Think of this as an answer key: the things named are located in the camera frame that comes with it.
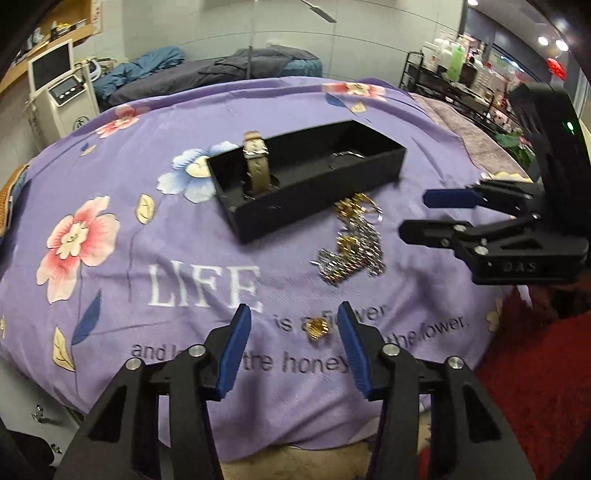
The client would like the gold studded ring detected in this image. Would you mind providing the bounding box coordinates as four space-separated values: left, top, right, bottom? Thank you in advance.
304 316 332 342

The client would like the silver chain necklace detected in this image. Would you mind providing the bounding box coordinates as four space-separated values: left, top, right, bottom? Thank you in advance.
309 193 388 287

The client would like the black jewelry tray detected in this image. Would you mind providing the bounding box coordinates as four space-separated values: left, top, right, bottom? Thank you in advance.
207 120 407 243

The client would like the black product rack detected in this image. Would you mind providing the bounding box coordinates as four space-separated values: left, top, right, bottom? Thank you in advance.
399 32 531 136

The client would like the woven brown cushion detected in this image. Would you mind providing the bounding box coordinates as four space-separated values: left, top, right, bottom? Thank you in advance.
0 164 29 239

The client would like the grey blanket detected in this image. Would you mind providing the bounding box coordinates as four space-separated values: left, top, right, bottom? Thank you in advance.
108 45 320 105

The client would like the blue massage bed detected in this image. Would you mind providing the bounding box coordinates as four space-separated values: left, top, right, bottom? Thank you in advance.
91 44 325 110

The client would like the white beauty machine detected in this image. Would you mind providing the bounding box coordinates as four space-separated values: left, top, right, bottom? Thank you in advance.
27 40 99 148

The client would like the black bangle bracelet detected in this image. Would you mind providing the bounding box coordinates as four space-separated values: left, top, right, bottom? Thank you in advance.
328 150 367 168

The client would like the beige strap wristwatch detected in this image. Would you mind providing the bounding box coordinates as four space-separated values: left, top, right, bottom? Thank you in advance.
242 131 280 197

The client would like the wooden wall shelf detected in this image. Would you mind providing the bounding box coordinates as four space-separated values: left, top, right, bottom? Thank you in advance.
1 0 103 93

